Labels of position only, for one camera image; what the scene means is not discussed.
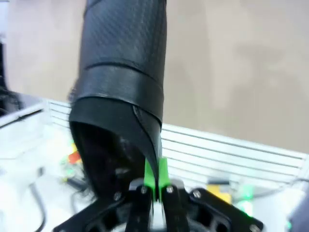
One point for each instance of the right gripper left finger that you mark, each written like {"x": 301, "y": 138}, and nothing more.
{"x": 141, "y": 207}

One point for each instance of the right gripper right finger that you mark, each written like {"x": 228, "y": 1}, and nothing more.
{"x": 175, "y": 207}

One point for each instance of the black leather shoe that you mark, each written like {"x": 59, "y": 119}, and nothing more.
{"x": 120, "y": 60}

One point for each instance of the yellow block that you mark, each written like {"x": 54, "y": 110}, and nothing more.
{"x": 218, "y": 189}

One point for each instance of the white slatted panel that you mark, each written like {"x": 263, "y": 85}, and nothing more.
{"x": 217, "y": 154}

